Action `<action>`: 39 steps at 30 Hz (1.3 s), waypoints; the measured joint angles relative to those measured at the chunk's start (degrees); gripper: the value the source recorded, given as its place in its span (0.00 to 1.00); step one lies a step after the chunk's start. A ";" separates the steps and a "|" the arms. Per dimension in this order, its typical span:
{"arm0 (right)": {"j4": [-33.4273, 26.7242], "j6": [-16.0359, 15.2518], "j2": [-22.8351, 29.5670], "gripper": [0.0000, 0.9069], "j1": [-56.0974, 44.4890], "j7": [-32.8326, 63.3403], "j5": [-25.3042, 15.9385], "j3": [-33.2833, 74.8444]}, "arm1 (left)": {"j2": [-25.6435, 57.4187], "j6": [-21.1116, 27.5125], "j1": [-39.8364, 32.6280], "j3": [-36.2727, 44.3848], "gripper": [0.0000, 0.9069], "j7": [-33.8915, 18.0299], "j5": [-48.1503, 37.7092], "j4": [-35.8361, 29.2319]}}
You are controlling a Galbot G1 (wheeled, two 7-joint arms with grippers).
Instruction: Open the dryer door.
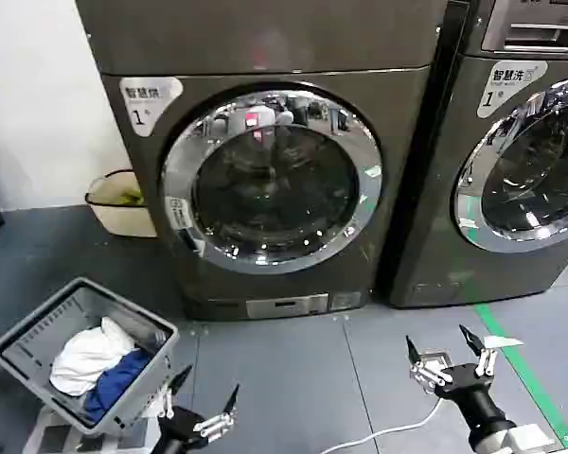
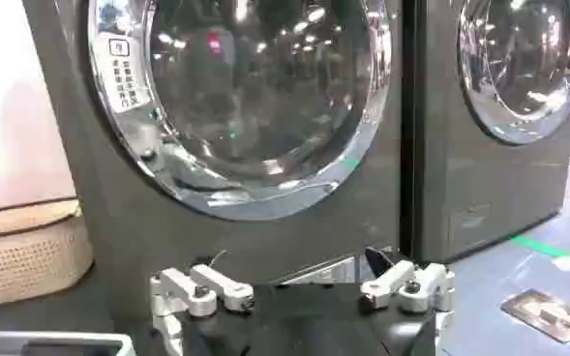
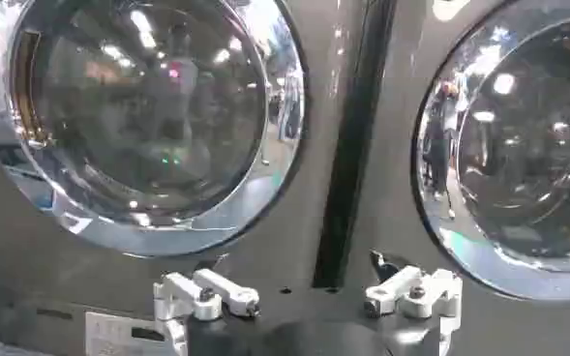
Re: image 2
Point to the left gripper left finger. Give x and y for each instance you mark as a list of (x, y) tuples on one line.
[(183, 287)]

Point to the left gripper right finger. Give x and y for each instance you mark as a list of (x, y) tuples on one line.
[(429, 285)]

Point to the round glass dryer door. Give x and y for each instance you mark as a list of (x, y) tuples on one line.
[(246, 97)]

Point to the grey front-load dryer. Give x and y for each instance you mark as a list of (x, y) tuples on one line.
[(265, 242)]

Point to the steel floor socket plate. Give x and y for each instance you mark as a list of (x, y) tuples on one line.
[(536, 312)]

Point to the grey washing machine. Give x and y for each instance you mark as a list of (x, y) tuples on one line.
[(483, 184)]

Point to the green floor tape strip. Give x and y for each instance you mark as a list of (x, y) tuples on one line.
[(538, 247)]

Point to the grey plastic laundry basket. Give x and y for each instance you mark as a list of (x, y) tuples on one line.
[(47, 338)]

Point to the cream waste bin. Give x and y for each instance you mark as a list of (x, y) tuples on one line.
[(28, 261)]

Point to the chrome round washer door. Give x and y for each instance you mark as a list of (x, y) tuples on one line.
[(517, 63)]

